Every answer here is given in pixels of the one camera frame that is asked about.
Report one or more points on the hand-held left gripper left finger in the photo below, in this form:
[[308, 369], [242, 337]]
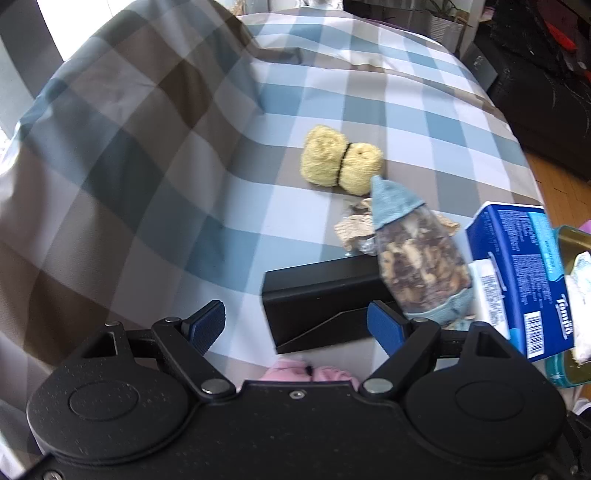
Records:
[[207, 323]]

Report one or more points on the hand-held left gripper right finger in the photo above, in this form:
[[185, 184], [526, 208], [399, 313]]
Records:
[[385, 325]]

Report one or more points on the camouflage sachet pouch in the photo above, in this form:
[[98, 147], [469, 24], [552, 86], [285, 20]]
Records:
[[415, 258]]

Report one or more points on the pink cloth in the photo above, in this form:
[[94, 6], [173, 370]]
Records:
[[286, 371]]

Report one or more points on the small white tissue pack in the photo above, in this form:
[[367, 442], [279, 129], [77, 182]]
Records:
[[489, 290]]

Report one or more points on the yellow-green knit scrubber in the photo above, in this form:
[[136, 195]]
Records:
[[323, 157]]

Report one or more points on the teal metal tin tray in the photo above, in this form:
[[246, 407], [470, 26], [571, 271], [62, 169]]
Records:
[[565, 244]]

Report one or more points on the white item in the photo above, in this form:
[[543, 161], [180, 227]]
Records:
[[579, 281]]

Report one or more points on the black box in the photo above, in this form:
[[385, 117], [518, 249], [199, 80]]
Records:
[[318, 300]]

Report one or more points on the blue tissue pack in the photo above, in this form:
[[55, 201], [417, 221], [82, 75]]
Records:
[[531, 258]]

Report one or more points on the checkered blanket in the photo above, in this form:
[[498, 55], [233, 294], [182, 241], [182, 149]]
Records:
[[138, 161]]

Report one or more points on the black leather sofa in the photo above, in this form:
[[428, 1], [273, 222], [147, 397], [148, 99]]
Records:
[[545, 101]]

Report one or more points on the grey flat panel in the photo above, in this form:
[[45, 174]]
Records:
[[478, 64]]

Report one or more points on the potted plant in white basket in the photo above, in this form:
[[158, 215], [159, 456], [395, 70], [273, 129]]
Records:
[[443, 25]]

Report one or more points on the red cushion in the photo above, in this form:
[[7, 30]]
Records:
[[561, 39]]

